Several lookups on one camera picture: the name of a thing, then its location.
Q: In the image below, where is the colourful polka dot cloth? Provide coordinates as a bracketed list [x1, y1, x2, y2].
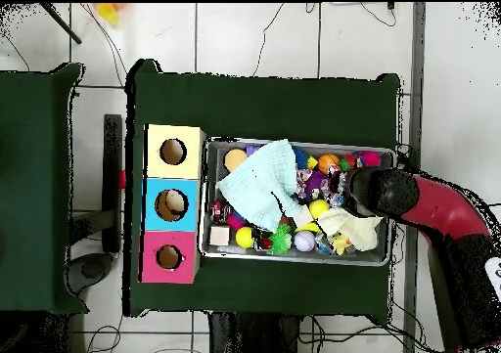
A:
[324, 164, 353, 209]

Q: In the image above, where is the wooden box with three holes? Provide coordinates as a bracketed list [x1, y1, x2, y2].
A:
[140, 123, 207, 286]

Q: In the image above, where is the shallow clear mesh bin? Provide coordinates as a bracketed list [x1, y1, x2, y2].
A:
[199, 137, 395, 268]

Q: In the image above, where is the mint green cloth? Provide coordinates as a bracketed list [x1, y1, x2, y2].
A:
[215, 139, 302, 233]

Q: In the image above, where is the peach orange ball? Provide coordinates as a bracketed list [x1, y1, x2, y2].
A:
[223, 148, 249, 173]

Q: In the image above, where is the yellow ball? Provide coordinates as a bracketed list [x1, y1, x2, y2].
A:
[308, 199, 330, 218]
[234, 227, 255, 249]

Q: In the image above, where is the small wooden cube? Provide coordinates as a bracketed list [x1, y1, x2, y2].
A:
[209, 225, 232, 247]

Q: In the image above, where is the green spiky ball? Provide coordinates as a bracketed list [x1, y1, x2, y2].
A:
[269, 223, 295, 256]

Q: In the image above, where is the white toy baseball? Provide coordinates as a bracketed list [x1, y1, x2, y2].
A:
[294, 231, 316, 253]

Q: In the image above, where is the orange toy basketball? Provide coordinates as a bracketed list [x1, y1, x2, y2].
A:
[317, 153, 341, 175]

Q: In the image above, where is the cream yellow cloth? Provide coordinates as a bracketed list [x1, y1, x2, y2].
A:
[316, 206, 385, 252]

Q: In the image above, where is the pink spiky ball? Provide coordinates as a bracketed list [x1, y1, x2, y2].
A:
[359, 151, 384, 170]

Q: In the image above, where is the black chair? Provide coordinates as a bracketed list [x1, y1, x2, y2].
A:
[68, 113, 126, 295]

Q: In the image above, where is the grey metal beam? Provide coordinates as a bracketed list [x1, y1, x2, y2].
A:
[401, 2, 428, 353]

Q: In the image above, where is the green cloth side table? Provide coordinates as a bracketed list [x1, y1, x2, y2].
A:
[0, 62, 86, 315]

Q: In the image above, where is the yellow floor object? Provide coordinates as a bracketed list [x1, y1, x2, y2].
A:
[95, 3, 122, 25]

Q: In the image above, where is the black rod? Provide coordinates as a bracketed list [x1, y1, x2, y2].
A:
[38, 3, 83, 45]

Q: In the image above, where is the black cable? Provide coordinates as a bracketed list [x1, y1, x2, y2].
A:
[251, 2, 287, 78]

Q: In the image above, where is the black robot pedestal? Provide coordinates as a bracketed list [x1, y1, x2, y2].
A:
[206, 312, 308, 353]

